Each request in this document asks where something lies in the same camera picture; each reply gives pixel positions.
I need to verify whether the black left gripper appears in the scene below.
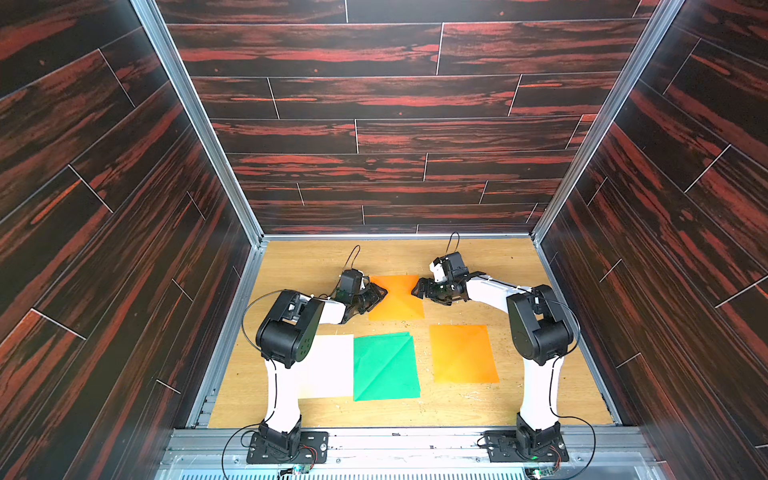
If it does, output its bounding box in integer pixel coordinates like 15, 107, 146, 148
349, 282, 387, 314

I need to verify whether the orange paper sheet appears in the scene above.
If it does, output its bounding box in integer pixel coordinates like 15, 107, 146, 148
368, 275, 424, 321
430, 325, 500, 384

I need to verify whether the green paper sheet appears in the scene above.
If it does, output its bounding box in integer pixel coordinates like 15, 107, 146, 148
353, 332, 421, 401

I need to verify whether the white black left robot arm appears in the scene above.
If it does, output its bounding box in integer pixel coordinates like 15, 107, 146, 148
254, 282, 388, 460

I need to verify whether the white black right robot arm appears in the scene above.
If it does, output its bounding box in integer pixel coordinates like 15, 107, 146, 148
411, 273, 575, 461

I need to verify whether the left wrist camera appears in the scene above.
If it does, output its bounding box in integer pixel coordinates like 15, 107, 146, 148
333, 269, 364, 304

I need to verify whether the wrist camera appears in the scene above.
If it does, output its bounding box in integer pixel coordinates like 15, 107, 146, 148
333, 269, 364, 304
429, 251, 469, 284

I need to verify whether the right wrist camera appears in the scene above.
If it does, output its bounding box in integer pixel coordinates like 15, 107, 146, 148
429, 251, 469, 284

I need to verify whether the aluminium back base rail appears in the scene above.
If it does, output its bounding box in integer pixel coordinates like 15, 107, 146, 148
263, 232, 531, 242

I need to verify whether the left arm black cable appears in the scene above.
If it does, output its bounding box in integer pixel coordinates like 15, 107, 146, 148
220, 289, 289, 480

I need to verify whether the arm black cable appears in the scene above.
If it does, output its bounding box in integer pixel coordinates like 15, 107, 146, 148
548, 383, 598, 480
220, 289, 289, 480

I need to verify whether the aluminium front frame rail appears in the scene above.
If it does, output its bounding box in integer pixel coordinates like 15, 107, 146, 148
155, 426, 672, 479

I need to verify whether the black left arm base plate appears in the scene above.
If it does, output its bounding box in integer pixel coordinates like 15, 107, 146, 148
246, 430, 329, 465

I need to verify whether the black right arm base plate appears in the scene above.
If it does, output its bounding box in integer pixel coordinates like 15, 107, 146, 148
480, 428, 569, 463

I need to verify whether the aluminium left base rail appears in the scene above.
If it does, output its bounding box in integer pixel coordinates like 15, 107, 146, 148
184, 241, 268, 429

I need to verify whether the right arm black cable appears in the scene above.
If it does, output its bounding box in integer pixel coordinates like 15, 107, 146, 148
548, 383, 598, 480

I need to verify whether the aluminium corner post left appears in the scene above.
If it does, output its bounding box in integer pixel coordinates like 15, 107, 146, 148
130, 0, 264, 248

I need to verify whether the aluminium corner post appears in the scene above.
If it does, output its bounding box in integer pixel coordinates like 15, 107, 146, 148
130, 0, 264, 248
531, 0, 684, 248

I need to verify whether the aluminium corner post right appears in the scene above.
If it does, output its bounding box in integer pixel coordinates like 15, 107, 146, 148
531, 0, 684, 248

